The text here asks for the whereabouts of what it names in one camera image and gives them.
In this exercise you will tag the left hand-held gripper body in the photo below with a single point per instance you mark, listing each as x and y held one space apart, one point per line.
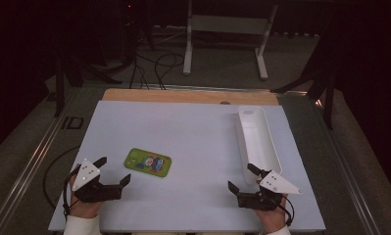
85 174

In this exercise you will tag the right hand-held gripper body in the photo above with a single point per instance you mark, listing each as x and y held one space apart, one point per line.
274 184

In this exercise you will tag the green clown print phone case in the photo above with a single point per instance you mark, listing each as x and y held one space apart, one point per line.
147 162

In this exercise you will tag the white plastic tray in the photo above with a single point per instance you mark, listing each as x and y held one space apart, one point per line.
258 137

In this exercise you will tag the person's left hand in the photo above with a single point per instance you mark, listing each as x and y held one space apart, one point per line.
85 209

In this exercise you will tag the person's right hand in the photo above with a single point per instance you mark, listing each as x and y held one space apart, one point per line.
274 220

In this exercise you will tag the white table mat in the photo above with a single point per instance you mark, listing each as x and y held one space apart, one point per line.
189 137

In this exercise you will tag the black stand legs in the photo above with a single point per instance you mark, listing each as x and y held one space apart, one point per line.
60 84
328 98

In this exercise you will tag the white metal stand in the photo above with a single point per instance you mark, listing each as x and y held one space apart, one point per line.
229 24

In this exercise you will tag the metal floor rail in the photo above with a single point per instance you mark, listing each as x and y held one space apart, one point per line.
26 169
350 176

